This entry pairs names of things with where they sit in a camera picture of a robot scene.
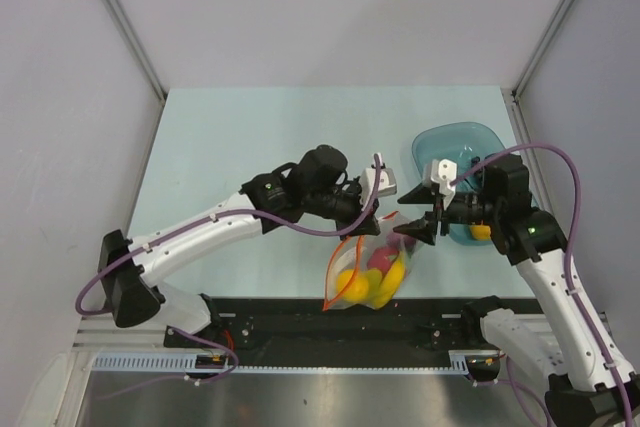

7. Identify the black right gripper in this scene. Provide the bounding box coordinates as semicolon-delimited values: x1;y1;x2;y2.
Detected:
393;181;501;246

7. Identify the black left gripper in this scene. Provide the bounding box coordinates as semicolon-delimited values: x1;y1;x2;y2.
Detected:
304;178;379;241

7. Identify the purple onion toy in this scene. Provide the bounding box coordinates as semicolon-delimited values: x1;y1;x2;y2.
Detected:
387;232;417;255

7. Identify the red dragon fruit toy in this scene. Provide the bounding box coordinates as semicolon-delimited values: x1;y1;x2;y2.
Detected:
367;246;400;276

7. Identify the clear zip bag orange zipper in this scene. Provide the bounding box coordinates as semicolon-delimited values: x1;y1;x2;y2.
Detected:
322;211;421;311

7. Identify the orange fruit toy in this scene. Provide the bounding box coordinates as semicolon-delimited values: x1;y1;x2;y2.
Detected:
469;224;492;242

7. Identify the yellow banana toy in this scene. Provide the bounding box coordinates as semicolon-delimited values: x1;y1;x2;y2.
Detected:
370;254;407;309

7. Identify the yellow lemon toy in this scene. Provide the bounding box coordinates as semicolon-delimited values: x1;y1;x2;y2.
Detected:
335;269;370;303

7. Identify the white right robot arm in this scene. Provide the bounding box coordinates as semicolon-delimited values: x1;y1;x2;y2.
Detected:
395;149;639;426

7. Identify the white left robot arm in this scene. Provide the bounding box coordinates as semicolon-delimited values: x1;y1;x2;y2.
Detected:
98;145;423;347

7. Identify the teal plastic fruit tray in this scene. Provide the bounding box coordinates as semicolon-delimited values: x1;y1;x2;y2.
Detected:
411;122;506;248

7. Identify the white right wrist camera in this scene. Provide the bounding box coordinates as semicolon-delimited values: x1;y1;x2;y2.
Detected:
422;159;457;210

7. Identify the black table edge rail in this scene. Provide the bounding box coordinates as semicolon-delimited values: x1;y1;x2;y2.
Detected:
164;296;551;368

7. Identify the white slotted cable duct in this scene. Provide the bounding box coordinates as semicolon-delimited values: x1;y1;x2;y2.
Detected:
91;352;469;376

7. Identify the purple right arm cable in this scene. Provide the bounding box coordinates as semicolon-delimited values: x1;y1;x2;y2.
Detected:
449;143;634;426

